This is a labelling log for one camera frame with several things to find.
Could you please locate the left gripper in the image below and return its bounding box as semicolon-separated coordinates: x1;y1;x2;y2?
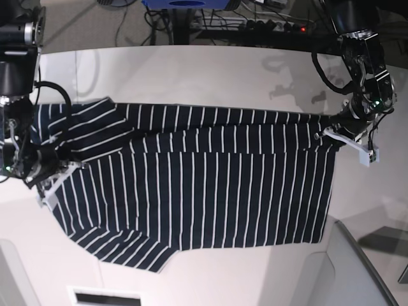
330;101;373;140

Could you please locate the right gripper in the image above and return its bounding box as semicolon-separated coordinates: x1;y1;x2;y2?
22;146;69;188

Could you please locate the navy white striped t-shirt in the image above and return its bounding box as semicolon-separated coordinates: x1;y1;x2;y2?
52;98;339;272

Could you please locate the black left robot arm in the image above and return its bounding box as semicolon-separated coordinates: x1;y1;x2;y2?
312;1;396;139

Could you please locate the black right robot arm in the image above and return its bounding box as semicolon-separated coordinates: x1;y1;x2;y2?
1;1;72;189

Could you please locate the black power strip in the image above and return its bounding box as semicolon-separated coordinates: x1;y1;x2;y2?
191;16;307;33

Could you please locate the grey monitor edge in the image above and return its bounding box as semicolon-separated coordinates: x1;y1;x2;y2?
327;221;398;305

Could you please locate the blue box on stand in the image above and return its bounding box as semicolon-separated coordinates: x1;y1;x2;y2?
142;0;229;10

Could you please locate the black table leg post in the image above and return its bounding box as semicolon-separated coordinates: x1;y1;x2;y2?
170;8;194;45

